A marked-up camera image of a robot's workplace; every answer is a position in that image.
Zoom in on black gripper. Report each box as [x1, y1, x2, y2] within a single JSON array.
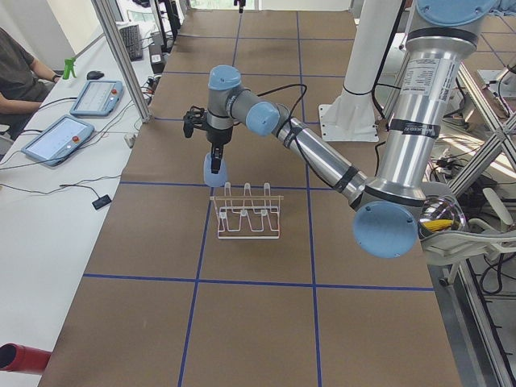
[[206, 129, 233, 174]]

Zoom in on light blue plastic cup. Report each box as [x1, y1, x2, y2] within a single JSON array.
[[203, 153, 229, 187]]

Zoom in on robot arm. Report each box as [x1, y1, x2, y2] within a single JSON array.
[[202, 1, 495, 258]]

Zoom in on small black sensor puck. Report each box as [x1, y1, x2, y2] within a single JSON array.
[[92, 194, 111, 210]]

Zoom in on far blue teach pendant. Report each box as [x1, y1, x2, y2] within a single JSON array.
[[69, 80, 123, 117]]

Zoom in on blue teach pendant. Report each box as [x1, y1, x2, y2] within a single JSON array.
[[69, 80, 123, 117], [21, 115, 94, 166]]

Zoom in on black keyboard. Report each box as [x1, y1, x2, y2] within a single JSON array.
[[119, 24, 143, 61]]

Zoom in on black computer mouse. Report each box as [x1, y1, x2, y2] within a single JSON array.
[[86, 70, 104, 80]]

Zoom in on near blue teach pendant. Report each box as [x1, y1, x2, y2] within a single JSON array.
[[21, 115, 94, 166]]

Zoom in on green plastic clamp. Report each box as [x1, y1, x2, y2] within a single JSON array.
[[62, 56, 77, 80]]

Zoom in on seated person dark shirt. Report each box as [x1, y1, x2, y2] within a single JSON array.
[[0, 30, 61, 140]]

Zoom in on steel bowl with corn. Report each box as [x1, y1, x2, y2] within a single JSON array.
[[418, 195, 467, 239]]

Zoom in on red cylinder object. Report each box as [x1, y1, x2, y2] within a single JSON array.
[[1, 343, 52, 375]]

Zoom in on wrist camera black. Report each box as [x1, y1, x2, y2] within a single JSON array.
[[233, 0, 247, 14], [183, 106, 207, 139]]

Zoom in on white wire cup holder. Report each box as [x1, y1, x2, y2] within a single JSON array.
[[210, 182, 284, 239]]

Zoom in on white camera mast pillar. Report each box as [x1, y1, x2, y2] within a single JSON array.
[[318, 0, 405, 142]]

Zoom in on aluminium frame post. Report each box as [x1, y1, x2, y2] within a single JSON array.
[[91, 0, 151, 123]]

